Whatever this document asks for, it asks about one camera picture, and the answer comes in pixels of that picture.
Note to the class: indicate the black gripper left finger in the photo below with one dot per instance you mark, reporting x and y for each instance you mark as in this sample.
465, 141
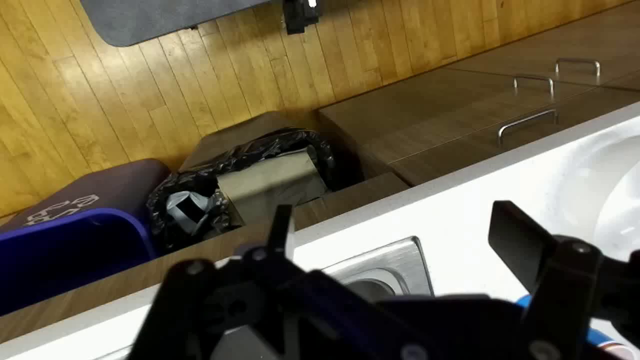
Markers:
201, 300

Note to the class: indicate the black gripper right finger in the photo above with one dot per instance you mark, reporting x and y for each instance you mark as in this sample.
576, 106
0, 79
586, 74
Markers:
566, 281

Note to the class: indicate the translucent white bowl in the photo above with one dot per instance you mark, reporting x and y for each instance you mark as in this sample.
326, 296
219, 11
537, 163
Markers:
601, 187

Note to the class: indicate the black trash bag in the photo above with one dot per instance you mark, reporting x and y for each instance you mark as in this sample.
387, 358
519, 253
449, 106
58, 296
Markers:
172, 201

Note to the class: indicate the blue recycling bin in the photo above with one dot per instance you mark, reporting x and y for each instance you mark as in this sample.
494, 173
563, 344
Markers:
72, 247

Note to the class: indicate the brown trash bin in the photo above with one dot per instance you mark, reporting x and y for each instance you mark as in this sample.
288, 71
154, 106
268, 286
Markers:
232, 136

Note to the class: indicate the stainless steel double sink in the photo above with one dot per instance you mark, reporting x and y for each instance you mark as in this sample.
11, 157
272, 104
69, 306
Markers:
401, 263

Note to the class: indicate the wooden base cabinet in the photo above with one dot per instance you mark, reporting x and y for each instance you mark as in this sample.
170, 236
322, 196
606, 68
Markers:
433, 126

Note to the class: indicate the grey floor mat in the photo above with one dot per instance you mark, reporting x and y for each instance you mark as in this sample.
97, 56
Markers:
153, 17

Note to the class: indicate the black stand base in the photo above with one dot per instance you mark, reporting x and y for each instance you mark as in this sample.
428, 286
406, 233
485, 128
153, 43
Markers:
299, 17

